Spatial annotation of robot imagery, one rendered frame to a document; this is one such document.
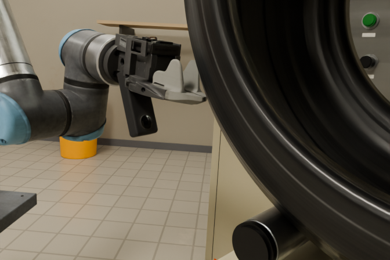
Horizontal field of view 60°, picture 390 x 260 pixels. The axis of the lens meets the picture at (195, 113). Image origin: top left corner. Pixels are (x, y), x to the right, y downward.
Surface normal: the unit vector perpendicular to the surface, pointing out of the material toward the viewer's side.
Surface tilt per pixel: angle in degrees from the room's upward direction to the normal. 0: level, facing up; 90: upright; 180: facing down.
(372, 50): 90
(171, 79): 90
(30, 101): 55
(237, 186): 90
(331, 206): 100
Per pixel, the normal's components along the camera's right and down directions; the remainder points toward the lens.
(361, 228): -0.73, 0.25
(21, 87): 0.61, -0.35
